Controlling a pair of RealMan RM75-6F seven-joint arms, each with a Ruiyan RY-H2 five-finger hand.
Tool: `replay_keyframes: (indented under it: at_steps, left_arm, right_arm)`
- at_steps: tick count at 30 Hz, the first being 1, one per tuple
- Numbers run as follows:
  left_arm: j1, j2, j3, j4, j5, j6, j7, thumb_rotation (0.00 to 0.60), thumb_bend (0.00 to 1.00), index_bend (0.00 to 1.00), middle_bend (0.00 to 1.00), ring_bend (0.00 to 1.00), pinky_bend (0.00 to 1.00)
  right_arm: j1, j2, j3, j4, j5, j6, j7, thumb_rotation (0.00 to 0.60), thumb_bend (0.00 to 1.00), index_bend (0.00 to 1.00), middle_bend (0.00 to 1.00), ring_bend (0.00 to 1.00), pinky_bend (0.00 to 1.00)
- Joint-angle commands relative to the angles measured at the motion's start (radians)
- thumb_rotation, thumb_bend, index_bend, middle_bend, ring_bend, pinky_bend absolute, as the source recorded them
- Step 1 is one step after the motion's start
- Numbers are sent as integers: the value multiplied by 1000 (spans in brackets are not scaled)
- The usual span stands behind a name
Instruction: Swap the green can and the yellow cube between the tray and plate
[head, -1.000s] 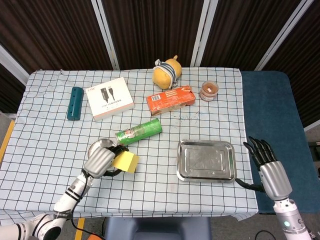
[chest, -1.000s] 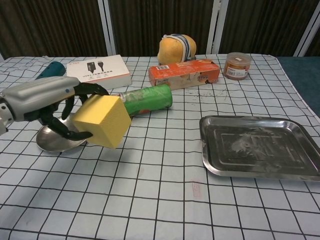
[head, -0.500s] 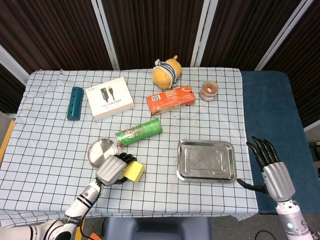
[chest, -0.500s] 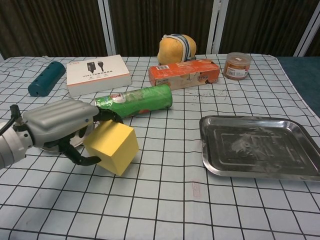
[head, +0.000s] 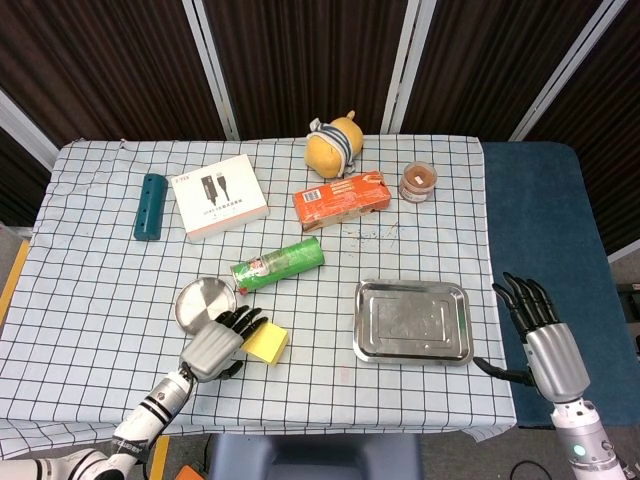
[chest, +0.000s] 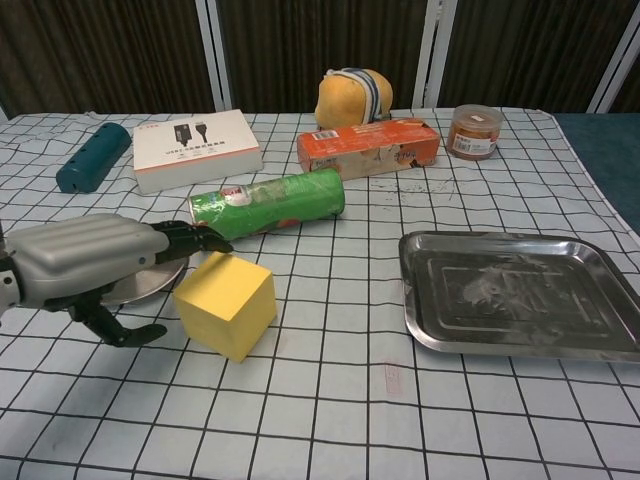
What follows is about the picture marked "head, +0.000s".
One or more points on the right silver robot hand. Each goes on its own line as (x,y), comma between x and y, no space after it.
(555,360)

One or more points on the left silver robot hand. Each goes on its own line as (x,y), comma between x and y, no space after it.
(212,352)

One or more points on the yellow foam cube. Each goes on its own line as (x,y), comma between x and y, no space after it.
(270,346)

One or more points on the green chips can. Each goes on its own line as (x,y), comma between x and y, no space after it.
(280,262)

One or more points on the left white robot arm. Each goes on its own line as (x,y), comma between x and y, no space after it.
(150,415)

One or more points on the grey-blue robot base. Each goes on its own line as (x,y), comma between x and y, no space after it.
(315,460)

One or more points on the round steel plate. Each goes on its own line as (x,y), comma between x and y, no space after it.
(200,302)

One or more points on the white checkered tablecloth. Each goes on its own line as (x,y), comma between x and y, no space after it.
(300,390)

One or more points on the black device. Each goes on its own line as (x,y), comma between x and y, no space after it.
(630,297)

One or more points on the orange floor object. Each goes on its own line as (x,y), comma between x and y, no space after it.
(192,472)

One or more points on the dark blue table pad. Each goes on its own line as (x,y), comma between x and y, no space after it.
(550,225)

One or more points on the rectangular steel tray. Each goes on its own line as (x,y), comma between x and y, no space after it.
(412,320)

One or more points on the teal cylindrical holder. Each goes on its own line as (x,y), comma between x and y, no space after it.
(150,207)

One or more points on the orange snack box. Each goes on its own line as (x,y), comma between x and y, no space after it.
(340,200)

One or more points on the clear plastic snack jar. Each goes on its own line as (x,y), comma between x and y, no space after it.
(418,182)

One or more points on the yellow plush toy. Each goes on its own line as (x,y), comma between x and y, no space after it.
(327,155)

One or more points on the dark folding screen partition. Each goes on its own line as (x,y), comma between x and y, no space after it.
(300,50)

